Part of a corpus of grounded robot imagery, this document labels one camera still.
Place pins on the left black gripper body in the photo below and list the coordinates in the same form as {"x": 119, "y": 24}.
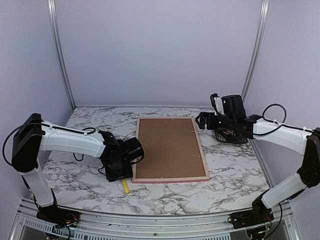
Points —
{"x": 119, "y": 170}

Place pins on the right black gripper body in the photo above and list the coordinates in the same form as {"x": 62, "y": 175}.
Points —
{"x": 227, "y": 122}

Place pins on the yellow handled screwdriver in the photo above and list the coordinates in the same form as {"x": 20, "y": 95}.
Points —
{"x": 125, "y": 186}

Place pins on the pink wooden picture frame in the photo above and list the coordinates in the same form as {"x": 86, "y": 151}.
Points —
{"x": 173, "y": 152}

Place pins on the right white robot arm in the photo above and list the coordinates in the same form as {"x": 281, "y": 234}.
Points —
{"x": 302, "y": 140}

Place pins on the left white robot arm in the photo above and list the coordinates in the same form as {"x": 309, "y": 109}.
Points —
{"x": 36, "y": 135}

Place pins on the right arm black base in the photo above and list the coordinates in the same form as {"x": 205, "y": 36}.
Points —
{"x": 248, "y": 218}

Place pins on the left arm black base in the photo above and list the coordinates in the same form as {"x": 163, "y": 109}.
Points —
{"x": 59, "y": 216}

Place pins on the black patterned tray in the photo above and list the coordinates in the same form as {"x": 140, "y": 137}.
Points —
{"x": 229, "y": 137}

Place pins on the right aluminium corner post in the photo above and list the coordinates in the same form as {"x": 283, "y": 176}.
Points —
{"x": 260, "y": 33}

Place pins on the aluminium corner post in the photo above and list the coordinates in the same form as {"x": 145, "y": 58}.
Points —
{"x": 59, "y": 52}
{"x": 260, "y": 33}

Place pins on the aluminium front rail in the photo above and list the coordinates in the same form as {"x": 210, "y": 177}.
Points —
{"x": 94, "y": 225}

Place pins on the left aluminium corner post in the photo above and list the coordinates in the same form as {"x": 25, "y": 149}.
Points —
{"x": 59, "y": 52}

